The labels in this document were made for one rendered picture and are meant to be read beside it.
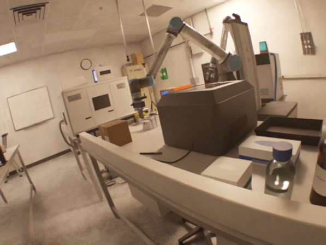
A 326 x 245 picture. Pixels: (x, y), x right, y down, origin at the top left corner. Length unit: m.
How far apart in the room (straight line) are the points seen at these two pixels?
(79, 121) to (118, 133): 0.92
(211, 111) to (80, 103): 1.61
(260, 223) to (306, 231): 0.11
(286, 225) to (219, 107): 0.53
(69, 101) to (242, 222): 1.93
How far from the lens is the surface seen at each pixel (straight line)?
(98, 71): 2.18
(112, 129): 1.21
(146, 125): 1.50
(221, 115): 0.76
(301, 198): 0.59
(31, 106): 5.03
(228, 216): 0.45
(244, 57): 1.87
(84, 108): 2.08
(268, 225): 0.41
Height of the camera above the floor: 1.28
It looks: 13 degrees down
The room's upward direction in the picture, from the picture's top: 12 degrees counter-clockwise
